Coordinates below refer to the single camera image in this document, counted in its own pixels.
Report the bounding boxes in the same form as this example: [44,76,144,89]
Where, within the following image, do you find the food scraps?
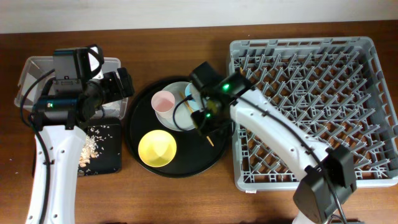
[79,124,112,168]

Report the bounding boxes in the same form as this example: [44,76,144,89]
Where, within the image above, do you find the yellow bowl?
[138,129,177,167]

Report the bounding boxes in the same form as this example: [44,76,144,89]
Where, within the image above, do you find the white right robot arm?
[189,72,357,223]

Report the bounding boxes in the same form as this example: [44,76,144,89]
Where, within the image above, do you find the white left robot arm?
[24,67,134,223]

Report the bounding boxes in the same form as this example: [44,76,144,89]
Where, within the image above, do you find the grey dishwasher rack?
[228,37,397,188]

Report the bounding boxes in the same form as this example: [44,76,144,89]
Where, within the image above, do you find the blue plastic cup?
[184,82,201,112]

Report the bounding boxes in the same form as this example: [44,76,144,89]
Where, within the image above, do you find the grey round plate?
[155,82,195,131]

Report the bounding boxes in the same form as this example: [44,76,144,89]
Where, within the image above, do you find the clear plastic bin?
[14,56,128,120]

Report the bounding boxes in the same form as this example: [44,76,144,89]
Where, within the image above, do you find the pink plastic cup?
[151,90,175,119]

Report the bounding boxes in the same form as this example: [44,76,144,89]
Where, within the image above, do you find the black rectangular tray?
[32,116,123,178]

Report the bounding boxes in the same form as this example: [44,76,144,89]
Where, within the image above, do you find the round black tray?
[124,77,230,178]

